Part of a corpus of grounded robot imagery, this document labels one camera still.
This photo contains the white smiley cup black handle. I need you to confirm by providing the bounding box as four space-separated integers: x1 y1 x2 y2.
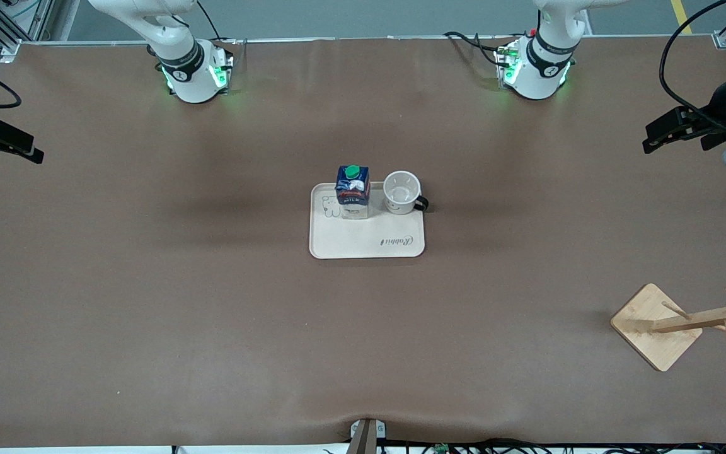
383 170 430 216

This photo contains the blue milk carton green cap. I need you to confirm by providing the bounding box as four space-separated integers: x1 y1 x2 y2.
335 165 371 220

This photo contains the wooden cup hanging rack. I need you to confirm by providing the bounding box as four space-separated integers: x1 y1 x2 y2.
610 282 726 373

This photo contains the brown table cover sheet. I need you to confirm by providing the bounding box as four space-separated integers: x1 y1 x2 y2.
0 37 726 450

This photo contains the beige rabbit print tray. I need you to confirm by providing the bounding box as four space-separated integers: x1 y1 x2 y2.
309 182 426 260

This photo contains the black left arm base cable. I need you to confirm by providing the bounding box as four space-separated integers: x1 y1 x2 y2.
443 30 504 69

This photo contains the black arm base cable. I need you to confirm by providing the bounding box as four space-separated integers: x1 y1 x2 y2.
443 30 504 69
196 0 248 46

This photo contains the black right arm base cable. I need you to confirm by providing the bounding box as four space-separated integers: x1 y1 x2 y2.
196 0 248 46

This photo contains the front camera mount bracket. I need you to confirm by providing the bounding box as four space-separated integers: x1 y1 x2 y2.
349 418 387 454

